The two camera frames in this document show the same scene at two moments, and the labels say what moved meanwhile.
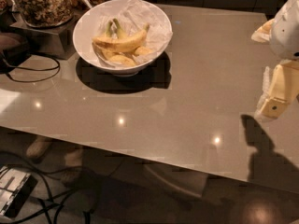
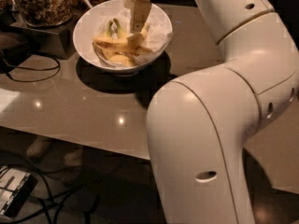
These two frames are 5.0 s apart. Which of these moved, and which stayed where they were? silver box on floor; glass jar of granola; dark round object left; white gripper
Moved: white gripper
Stayed: glass jar of granola; silver box on floor; dark round object left
